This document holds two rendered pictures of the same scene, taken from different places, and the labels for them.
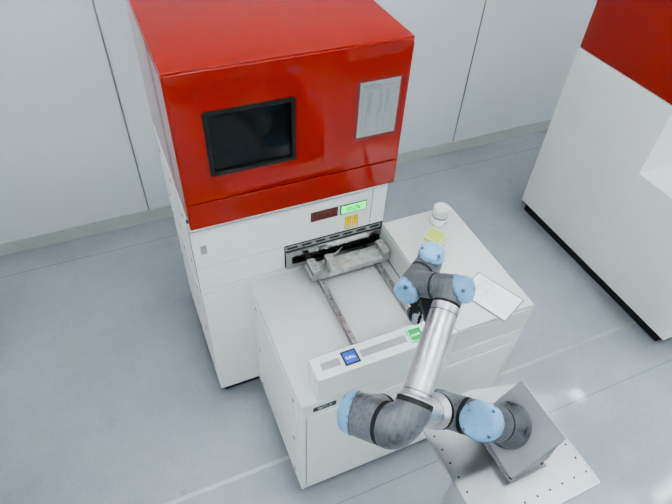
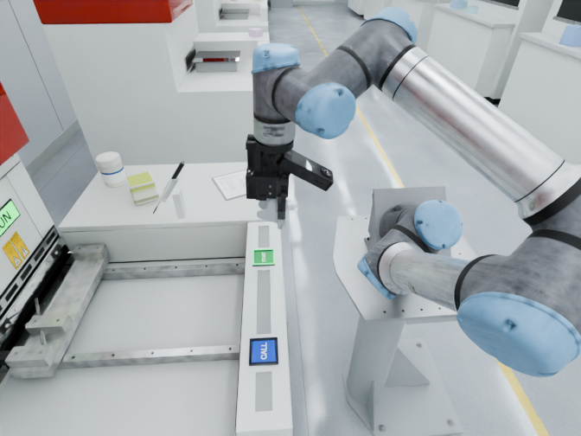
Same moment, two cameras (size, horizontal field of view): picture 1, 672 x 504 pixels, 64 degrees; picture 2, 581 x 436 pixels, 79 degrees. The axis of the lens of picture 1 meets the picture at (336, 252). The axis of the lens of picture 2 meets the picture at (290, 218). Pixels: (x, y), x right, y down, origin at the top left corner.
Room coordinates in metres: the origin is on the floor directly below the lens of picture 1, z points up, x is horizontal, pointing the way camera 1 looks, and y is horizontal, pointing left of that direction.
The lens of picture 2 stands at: (0.87, 0.26, 1.59)
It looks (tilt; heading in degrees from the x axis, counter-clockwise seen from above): 38 degrees down; 292
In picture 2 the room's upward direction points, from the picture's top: straight up
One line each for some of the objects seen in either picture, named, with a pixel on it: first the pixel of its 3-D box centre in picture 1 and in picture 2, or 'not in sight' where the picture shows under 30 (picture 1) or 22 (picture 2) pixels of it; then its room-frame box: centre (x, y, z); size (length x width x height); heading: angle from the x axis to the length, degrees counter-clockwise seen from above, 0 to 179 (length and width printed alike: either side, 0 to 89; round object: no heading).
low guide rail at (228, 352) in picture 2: (335, 309); (134, 357); (1.37, -0.01, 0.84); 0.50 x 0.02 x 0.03; 26
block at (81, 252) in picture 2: (382, 247); (90, 252); (1.67, -0.20, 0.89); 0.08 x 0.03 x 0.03; 26
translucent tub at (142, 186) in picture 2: (434, 240); (142, 188); (1.63, -0.41, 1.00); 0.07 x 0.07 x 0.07; 53
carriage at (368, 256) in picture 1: (347, 262); (68, 304); (1.60, -0.05, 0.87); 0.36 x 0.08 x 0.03; 116
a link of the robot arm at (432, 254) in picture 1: (429, 262); (276, 83); (1.11, -0.28, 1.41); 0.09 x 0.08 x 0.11; 148
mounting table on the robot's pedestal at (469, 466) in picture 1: (499, 454); (400, 271); (0.84, -0.61, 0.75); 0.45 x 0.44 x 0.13; 27
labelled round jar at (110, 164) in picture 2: (439, 215); (111, 169); (1.78, -0.44, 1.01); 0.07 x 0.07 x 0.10
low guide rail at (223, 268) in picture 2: (394, 290); (161, 272); (1.49, -0.26, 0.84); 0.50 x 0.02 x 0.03; 26
